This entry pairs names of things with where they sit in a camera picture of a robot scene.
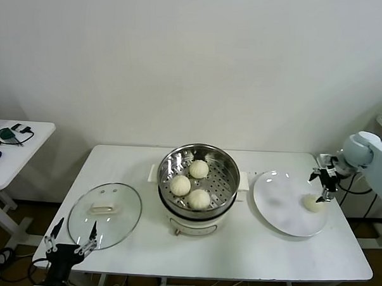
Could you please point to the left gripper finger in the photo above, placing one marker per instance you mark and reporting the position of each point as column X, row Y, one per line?
column 94, row 232
column 58, row 229

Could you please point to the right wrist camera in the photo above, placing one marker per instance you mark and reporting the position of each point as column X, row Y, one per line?
column 325, row 160

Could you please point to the round glass lid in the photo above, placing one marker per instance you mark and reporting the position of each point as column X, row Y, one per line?
column 121, row 203

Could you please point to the green electronic device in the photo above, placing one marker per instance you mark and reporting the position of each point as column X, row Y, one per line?
column 6, row 133

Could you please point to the white steamed baozi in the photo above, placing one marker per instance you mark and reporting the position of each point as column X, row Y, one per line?
column 198, row 168
column 180, row 185
column 198, row 199
column 312, row 204

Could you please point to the white round plate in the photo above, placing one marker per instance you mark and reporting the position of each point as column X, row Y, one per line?
column 270, row 222

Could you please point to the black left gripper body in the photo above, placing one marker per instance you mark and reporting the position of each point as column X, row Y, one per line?
column 62, row 254

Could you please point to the large white table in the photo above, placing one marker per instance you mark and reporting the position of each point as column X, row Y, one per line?
column 252, row 256

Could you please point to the small black usb device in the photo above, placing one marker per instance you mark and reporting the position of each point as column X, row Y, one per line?
column 17, row 126

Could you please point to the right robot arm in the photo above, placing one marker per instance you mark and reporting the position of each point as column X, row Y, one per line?
column 377, row 167

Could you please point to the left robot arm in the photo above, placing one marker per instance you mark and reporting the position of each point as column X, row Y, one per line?
column 56, row 285

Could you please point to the small white side table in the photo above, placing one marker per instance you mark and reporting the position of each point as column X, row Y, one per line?
column 26, row 148

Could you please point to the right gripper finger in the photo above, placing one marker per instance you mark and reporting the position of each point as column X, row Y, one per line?
column 314, row 174
column 325, row 195

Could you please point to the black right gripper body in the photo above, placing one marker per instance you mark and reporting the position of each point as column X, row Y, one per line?
column 329, row 180

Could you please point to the white floor stand frame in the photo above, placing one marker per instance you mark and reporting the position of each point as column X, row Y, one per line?
column 380, row 227

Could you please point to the perforated steel steamer basket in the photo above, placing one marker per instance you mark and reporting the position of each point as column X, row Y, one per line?
column 177, row 167

